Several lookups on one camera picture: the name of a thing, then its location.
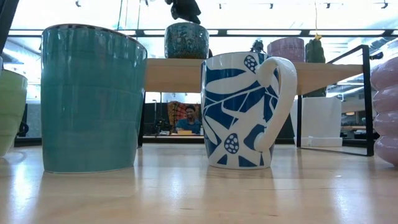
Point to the mauve ribbed mug brown rim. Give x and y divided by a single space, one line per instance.
286 49

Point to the orange patterned tapestry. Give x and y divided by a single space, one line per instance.
174 112

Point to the lilac bubble mug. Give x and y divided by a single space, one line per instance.
387 102

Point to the green cactus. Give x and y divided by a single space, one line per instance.
315 51

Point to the person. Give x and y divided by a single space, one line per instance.
189 123

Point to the dark teal speckled mug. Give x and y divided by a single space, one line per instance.
186 42

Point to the dark round background device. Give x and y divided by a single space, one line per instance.
257 46

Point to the green ribbed mug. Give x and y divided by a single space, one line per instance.
11 109

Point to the blue white patterned mug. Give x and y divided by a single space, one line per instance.
236 124

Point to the wooden shelf black metal legs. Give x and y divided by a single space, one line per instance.
174 74

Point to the white hexagonal planter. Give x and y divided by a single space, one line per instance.
320 121

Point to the small black ceiling fixture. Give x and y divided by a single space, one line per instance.
376 56

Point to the black metal table frame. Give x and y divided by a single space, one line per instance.
174 140

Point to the black horizontal ceiling beam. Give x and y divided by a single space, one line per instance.
222 32

